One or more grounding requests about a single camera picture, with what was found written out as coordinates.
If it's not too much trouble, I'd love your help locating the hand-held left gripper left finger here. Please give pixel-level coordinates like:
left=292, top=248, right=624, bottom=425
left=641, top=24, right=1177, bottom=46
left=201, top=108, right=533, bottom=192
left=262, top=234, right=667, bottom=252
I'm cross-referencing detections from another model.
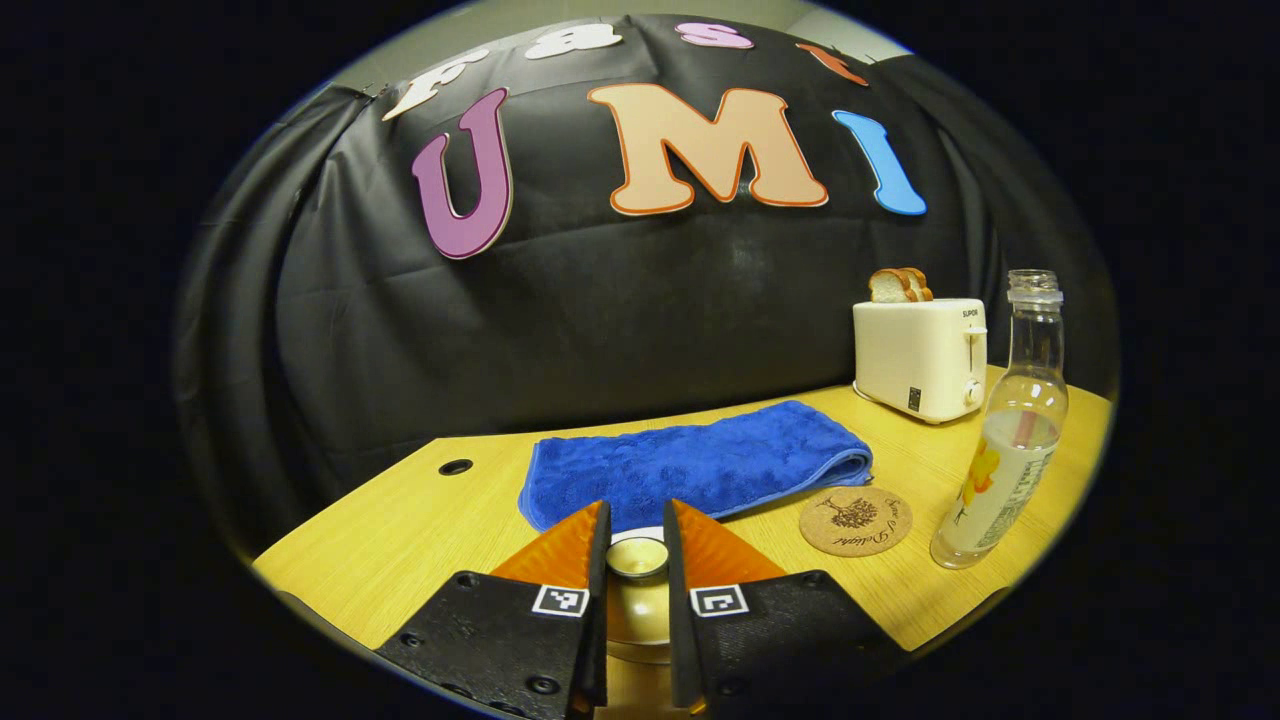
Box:
left=375, top=500, right=613, bottom=720

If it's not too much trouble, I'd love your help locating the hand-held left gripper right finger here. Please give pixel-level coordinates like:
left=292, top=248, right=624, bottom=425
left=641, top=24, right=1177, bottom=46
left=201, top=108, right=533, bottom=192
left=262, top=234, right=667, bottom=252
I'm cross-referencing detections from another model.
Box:
left=662, top=498, right=906, bottom=716

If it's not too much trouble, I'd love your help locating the cream teacup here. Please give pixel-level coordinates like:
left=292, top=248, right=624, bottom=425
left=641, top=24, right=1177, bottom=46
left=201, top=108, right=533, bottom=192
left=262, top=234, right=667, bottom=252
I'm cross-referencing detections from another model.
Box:
left=604, top=526, right=673, bottom=669

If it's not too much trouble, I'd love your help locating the cream teacup lid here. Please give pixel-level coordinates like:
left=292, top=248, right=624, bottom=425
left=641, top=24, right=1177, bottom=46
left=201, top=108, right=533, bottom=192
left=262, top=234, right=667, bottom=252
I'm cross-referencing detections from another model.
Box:
left=606, top=538, right=671, bottom=646

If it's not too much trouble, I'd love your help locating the round cork coaster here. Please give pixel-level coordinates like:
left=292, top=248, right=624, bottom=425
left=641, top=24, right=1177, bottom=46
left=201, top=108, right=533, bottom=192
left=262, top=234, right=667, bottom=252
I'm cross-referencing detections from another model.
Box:
left=799, top=486, right=913, bottom=558

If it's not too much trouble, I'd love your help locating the clear water bottle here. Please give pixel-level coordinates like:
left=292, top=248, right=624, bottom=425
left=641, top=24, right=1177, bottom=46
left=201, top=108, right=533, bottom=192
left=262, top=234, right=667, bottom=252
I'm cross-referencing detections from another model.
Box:
left=930, top=269, right=1069, bottom=571

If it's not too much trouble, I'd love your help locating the blue towel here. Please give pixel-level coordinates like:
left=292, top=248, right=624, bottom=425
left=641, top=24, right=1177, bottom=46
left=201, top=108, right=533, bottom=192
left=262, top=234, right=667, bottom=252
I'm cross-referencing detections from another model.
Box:
left=517, top=400, right=874, bottom=534

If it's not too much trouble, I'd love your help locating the black backdrop cloth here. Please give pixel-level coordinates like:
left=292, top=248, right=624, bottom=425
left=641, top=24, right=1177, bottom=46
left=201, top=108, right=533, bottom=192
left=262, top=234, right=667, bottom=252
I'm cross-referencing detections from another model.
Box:
left=175, top=15, right=1119, bottom=561

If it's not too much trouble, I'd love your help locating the white toaster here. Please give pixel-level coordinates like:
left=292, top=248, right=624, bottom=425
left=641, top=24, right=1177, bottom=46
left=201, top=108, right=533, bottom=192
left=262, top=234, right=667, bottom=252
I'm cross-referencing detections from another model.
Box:
left=852, top=298, right=989, bottom=425

